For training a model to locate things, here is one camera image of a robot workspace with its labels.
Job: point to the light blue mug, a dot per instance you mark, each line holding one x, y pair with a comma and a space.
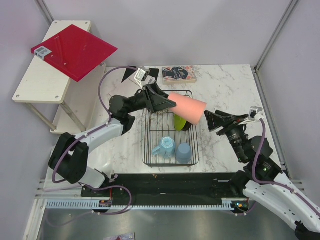
166, 148

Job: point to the lime green plate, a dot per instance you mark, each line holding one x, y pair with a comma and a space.
179, 123

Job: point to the red cutting board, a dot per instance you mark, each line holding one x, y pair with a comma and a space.
74, 52

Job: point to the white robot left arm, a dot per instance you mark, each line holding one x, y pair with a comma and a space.
69, 160

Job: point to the black clipboard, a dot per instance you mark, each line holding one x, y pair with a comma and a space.
130, 70

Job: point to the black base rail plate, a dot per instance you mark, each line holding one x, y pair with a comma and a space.
171, 188

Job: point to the blue-grey cup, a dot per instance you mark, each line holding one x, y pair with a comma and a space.
183, 153

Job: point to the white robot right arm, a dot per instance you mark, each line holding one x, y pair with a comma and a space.
262, 180

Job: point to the floral cover book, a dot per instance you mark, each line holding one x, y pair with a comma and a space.
178, 75

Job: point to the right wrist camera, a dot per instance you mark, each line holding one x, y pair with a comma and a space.
255, 114

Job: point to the white two-tier shelf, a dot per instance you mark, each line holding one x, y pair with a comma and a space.
76, 101

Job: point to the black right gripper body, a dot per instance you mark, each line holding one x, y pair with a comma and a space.
232, 125

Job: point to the dark brown plate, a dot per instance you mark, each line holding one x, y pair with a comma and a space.
187, 126

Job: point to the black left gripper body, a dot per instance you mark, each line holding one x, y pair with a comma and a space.
146, 99

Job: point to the pink plastic cup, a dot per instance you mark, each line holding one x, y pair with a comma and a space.
187, 108

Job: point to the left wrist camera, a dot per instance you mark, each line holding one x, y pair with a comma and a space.
141, 76

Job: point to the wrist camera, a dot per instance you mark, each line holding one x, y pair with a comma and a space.
255, 114
141, 76

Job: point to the grey wire dish rack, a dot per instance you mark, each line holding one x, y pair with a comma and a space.
154, 126

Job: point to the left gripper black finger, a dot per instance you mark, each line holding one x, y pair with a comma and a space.
162, 104
153, 92

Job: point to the white paper sheet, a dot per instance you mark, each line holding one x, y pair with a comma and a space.
128, 88

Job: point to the white slotted cable duct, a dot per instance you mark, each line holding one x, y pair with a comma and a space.
226, 204

